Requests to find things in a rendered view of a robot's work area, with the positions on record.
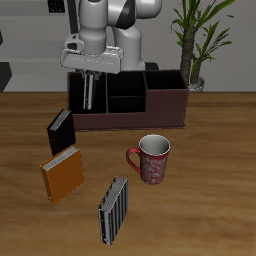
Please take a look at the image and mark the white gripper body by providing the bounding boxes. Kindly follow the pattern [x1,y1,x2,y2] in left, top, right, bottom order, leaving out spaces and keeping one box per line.
[60,45,125,75]

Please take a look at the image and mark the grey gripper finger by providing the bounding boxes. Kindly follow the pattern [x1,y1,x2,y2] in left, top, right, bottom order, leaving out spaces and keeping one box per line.
[80,69,91,110]
[89,70,101,110]

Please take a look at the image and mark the dark brown desk caddy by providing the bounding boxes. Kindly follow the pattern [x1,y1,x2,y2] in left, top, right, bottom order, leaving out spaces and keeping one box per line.
[66,68,190,132]

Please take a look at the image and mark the orange book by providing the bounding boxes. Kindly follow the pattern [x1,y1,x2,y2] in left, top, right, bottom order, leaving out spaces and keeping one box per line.
[39,145,85,205]

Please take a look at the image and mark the black white striped book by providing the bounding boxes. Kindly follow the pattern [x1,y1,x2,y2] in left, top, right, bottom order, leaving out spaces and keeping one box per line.
[97,175,129,247]

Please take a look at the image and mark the green pot plant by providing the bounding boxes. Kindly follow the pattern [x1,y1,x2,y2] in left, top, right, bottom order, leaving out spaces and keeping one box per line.
[170,0,237,93]

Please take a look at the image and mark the red white patterned mug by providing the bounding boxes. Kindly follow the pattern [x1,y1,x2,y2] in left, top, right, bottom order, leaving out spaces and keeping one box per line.
[125,133,172,186]

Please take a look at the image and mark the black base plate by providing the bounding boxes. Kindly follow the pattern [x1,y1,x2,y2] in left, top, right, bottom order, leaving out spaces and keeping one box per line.
[144,61,160,72]

